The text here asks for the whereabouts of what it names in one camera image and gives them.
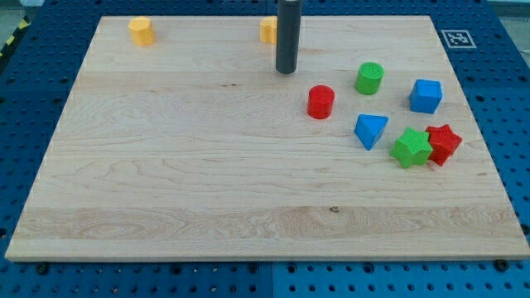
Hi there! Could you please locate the yellow heart block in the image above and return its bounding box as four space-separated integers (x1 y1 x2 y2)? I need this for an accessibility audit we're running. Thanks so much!
259 16 277 45

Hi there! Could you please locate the yellow hexagon block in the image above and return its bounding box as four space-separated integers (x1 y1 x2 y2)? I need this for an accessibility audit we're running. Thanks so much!
128 17 155 46

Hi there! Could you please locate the light wooden board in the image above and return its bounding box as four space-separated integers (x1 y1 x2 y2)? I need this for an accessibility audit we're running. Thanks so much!
6 16 529 262

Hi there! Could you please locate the red cylinder block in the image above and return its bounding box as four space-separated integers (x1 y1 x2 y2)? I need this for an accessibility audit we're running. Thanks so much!
307 85 335 119

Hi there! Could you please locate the blue triangle block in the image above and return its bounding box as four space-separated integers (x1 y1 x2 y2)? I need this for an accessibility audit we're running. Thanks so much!
354 114 388 151

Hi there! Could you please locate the green cylinder block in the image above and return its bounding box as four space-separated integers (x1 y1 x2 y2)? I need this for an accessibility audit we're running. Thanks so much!
354 62 384 95

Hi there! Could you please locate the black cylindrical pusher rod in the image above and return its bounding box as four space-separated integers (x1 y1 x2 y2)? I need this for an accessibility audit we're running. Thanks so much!
276 0 303 75

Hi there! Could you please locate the green star block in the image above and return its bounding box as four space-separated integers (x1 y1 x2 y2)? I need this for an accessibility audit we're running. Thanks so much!
390 127 433 169

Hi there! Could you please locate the blue cube block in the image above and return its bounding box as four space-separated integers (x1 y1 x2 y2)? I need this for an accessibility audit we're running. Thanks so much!
409 79 443 113

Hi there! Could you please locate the red star block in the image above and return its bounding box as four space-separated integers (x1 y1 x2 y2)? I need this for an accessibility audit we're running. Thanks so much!
425 124 463 166

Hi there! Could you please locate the white fiducial marker tag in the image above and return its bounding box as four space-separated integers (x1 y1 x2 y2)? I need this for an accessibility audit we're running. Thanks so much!
441 29 476 49

